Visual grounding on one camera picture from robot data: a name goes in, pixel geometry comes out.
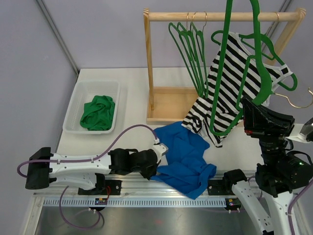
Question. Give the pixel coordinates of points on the black white striped top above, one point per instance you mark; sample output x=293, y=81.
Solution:
x=199, y=116

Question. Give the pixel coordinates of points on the green velvet hanger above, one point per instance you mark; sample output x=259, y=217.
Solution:
x=198, y=55

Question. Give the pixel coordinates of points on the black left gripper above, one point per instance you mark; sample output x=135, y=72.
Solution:
x=152, y=172

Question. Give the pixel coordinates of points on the white plastic basket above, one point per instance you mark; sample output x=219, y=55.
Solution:
x=83, y=92

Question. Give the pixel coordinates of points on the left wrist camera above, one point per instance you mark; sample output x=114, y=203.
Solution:
x=160, y=149

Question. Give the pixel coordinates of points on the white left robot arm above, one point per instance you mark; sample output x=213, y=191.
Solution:
x=46, y=168

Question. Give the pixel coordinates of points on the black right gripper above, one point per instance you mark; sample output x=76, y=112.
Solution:
x=260, y=122

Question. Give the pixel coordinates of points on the white slotted cable duct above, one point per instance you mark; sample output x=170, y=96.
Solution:
x=136, y=202

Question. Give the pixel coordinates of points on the blue tank top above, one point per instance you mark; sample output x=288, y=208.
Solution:
x=186, y=170

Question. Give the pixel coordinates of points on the wooden clothes rack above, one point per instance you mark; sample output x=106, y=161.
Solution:
x=171, y=94

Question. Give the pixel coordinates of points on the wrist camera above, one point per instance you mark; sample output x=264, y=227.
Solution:
x=160, y=149
x=302, y=132

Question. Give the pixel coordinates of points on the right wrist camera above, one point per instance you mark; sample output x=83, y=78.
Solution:
x=302, y=132

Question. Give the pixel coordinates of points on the green tank top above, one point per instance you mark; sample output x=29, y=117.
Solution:
x=98, y=114

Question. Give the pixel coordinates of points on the aluminium mounting rail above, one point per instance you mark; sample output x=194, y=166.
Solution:
x=133, y=185

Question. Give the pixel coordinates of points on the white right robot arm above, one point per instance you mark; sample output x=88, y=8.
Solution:
x=283, y=177

